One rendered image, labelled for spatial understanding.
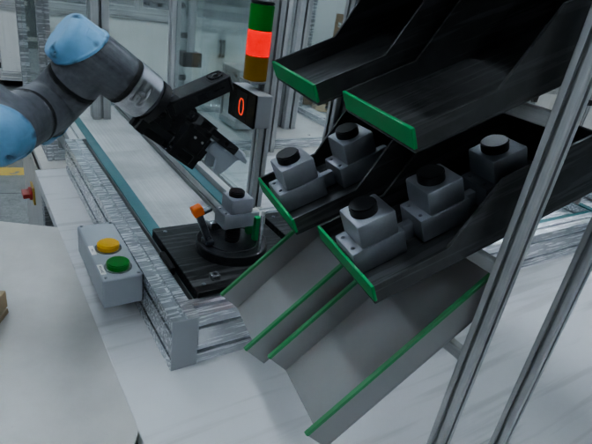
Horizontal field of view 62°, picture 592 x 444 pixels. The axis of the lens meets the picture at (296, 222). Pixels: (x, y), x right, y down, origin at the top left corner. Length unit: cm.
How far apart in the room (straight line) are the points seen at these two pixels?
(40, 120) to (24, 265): 51
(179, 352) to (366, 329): 34
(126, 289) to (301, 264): 33
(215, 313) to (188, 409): 15
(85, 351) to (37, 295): 19
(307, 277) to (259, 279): 8
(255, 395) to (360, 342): 25
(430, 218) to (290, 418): 42
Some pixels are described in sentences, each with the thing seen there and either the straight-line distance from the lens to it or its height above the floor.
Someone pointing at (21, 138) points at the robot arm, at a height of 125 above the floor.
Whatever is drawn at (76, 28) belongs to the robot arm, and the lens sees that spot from 75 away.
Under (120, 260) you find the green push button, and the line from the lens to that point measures 95.
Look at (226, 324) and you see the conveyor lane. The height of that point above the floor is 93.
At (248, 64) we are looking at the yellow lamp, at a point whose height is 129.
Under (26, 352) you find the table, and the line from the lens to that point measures 95.
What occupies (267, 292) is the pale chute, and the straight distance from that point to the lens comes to 78.
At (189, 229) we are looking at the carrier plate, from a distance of 106.
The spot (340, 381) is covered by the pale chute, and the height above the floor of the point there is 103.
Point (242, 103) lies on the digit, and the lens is 110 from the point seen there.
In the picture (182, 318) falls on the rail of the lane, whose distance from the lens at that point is 82.
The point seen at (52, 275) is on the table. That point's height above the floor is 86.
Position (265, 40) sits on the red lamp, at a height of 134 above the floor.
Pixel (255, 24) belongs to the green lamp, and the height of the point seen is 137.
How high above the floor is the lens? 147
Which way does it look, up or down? 26 degrees down
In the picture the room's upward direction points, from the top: 9 degrees clockwise
